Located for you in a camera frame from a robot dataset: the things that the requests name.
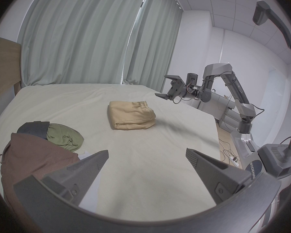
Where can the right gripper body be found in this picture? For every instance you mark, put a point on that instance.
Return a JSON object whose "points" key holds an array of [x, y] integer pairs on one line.
{"points": [[178, 90]]}

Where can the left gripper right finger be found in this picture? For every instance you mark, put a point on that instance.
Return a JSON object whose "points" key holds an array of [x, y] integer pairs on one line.
{"points": [[220, 178]]}

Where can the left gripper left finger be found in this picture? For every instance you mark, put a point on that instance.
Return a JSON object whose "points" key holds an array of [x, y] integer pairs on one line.
{"points": [[72, 179]]}

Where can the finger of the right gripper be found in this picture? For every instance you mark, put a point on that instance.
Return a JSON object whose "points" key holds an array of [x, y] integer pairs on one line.
{"points": [[163, 96], [175, 78]]}

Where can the beige shorts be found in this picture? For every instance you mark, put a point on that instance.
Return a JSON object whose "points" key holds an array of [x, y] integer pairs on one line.
{"points": [[131, 116]]}

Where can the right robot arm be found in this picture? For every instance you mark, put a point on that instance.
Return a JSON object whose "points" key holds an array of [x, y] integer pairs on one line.
{"points": [[235, 86]]}

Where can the bed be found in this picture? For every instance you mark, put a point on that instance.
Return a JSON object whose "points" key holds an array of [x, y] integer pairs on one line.
{"points": [[148, 154]]}

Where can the white power strip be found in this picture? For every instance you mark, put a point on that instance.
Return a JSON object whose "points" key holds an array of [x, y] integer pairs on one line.
{"points": [[234, 159]]}

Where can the white garment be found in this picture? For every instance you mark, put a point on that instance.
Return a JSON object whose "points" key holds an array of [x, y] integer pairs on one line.
{"points": [[91, 195]]}

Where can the pale green curtain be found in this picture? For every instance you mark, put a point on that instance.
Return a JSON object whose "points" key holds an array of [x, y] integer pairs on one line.
{"points": [[75, 33], [155, 45]]}

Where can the brown garment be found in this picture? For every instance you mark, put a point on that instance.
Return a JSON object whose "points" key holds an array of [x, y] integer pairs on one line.
{"points": [[34, 159]]}

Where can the green garment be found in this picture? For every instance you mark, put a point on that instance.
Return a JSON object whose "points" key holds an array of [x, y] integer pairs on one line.
{"points": [[65, 136]]}

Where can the black garment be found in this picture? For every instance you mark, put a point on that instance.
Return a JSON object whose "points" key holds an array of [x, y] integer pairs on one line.
{"points": [[31, 129]]}

